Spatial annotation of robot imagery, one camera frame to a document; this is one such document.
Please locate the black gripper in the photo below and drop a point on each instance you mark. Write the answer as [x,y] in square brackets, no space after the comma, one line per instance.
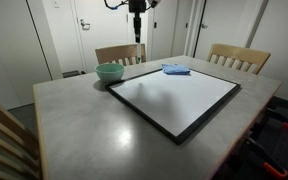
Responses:
[137,5]

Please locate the white marker with green cap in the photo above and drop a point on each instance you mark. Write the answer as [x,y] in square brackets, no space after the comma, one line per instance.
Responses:
[139,53]

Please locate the mint green bowl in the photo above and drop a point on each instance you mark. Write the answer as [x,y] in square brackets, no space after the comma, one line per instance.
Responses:
[110,72]

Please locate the wooden slat-back chair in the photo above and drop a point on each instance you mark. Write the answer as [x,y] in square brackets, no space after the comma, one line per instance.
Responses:
[239,55]
[120,53]
[7,143]

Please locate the folded blue cloth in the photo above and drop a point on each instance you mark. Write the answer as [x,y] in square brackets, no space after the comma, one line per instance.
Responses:
[175,69]

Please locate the silver round door knob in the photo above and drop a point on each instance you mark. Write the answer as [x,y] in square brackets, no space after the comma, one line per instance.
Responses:
[204,25]

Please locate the black framed whiteboard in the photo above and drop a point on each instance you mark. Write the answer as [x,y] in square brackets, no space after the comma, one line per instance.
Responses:
[174,96]

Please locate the white door with knob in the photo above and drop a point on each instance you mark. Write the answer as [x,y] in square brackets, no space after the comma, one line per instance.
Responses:
[224,26]

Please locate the black clamp with red grip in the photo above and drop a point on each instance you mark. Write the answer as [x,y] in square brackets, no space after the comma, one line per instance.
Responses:
[274,170]

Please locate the small black wall plate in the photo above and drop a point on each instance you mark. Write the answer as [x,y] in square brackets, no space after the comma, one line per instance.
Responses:
[155,25]

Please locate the small white wall plate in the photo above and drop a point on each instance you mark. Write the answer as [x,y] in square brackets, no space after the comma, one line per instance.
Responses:
[55,3]

